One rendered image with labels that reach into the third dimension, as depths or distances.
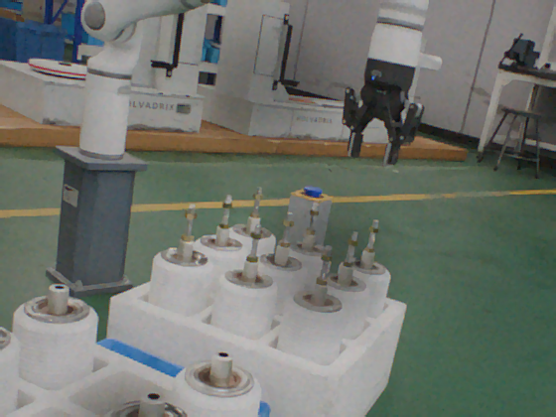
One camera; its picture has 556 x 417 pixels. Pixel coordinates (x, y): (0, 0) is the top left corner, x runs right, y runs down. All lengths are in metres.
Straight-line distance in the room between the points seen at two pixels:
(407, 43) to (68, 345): 0.62
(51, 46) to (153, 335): 4.68
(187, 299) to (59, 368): 0.29
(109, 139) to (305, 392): 0.76
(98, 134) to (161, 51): 2.00
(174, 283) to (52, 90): 2.10
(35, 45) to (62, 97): 2.48
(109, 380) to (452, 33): 6.20
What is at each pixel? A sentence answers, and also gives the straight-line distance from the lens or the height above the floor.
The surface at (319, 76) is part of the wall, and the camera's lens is 7.89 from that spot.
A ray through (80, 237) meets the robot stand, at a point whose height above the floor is 0.13.
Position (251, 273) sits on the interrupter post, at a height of 0.26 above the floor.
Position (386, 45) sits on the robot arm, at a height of 0.63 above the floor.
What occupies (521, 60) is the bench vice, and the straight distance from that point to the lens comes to 5.51.
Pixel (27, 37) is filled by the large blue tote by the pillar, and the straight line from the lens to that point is 5.54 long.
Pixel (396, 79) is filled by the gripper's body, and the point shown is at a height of 0.59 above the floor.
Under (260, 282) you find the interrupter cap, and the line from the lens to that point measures 1.04.
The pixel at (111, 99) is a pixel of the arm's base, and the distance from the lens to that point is 1.49.
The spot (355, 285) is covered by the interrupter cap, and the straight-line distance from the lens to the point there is 1.11.
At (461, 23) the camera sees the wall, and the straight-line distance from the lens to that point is 6.83.
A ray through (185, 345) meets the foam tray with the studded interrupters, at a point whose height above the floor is 0.15.
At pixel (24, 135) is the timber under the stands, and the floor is 0.05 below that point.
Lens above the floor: 0.61
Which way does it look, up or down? 17 degrees down
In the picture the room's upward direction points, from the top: 12 degrees clockwise
